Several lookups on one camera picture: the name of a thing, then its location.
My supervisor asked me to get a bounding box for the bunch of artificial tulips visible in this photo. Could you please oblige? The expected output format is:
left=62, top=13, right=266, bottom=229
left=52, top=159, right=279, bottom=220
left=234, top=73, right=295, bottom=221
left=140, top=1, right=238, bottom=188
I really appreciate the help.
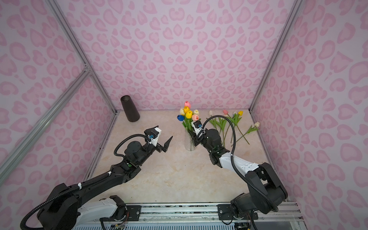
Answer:
left=209, top=110, right=260, bottom=147

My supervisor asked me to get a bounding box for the aluminium frame diagonal bar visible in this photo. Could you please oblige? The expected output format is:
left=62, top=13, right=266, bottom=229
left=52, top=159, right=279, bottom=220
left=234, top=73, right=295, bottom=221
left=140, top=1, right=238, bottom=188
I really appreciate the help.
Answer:
left=1, top=68, right=91, bottom=185

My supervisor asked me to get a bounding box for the bright yellow tulip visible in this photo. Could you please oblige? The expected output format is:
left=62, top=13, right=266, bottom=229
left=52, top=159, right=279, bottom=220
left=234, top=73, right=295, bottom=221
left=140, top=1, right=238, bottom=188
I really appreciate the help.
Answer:
left=183, top=106, right=190, bottom=114
left=184, top=110, right=194, bottom=132

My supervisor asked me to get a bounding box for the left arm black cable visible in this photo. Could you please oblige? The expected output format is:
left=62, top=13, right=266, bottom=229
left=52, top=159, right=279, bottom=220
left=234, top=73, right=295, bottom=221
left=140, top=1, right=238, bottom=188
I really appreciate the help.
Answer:
left=19, top=133, right=149, bottom=230

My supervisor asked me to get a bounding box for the left corner aluminium post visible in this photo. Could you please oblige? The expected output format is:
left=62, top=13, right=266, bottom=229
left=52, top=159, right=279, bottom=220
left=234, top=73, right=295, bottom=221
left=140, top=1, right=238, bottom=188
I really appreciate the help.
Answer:
left=45, top=0, right=118, bottom=115

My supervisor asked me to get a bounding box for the corner aluminium post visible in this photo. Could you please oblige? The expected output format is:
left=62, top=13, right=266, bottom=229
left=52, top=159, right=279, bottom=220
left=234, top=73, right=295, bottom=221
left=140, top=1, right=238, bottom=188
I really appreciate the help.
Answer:
left=45, top=0, right=118, bottom=115
left=249, top=0, right=305, bottom=115

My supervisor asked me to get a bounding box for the black cone vase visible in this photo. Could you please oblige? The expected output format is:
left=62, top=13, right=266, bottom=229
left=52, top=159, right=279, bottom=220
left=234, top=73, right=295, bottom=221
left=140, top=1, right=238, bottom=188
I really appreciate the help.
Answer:
left=120, top=95, right=140, bottom=122

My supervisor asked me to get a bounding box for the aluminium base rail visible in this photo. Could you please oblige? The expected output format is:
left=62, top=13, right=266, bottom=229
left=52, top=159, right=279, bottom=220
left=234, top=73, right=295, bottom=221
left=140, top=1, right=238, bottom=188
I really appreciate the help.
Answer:
left=53, top=201, right=307, bottom=230

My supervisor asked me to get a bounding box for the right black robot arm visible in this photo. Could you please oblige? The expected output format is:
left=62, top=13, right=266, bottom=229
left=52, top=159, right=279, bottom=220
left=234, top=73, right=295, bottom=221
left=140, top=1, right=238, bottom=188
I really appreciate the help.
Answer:
left=189, top=129, right=288, bottom=220

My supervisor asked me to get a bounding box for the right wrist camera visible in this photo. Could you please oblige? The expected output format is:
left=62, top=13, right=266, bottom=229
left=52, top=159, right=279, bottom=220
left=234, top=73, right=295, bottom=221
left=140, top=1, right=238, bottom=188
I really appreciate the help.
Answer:
left=191, top=120, right=203, bottom=136

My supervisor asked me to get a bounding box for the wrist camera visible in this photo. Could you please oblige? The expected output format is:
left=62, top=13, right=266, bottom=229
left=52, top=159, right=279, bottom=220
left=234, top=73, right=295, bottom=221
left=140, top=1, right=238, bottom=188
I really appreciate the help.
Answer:
left=191, top=120, right=203, bottom=136
left=144, top=126, right=162, bottom=147

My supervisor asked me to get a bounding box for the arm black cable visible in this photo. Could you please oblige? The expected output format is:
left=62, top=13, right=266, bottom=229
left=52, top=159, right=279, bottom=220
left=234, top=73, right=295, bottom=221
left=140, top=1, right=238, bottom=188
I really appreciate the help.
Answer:
left=201, top=114, right=279, bottom=213
left=19, top=133, right=149, bottom=230

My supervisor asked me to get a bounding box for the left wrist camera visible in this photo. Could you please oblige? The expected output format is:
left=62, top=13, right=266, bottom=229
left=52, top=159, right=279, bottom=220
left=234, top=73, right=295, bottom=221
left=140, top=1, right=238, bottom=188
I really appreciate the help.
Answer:
left=144, top=126, right=162, bottom=147

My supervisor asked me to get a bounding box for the right corner aluminium post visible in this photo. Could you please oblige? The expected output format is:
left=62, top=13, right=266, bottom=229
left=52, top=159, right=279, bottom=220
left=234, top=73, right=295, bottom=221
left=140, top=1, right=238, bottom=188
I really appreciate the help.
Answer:
left=249, top=0, right=305, bottom=115

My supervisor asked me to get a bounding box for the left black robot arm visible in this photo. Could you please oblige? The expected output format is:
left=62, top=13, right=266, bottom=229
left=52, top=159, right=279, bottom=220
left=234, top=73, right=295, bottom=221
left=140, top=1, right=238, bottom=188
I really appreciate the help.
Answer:
left=35, top=126, right=171, bottom=230

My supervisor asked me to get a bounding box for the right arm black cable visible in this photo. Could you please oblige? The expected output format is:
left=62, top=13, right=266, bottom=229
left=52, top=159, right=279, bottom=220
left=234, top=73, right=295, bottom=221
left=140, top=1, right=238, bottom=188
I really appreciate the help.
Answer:
left=201, top=114, right=279, bottom=213

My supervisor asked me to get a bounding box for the clear glass vase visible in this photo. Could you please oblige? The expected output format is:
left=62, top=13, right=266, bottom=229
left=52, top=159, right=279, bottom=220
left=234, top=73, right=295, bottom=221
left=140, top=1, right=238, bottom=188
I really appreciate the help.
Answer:
left=184, top=129, right=196, bottom=151

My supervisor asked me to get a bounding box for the light pink tulip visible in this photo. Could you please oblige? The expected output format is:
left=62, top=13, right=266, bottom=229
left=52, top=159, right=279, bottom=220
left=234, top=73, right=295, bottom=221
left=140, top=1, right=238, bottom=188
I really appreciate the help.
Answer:
left=192, top=114, right=199, bottom=122

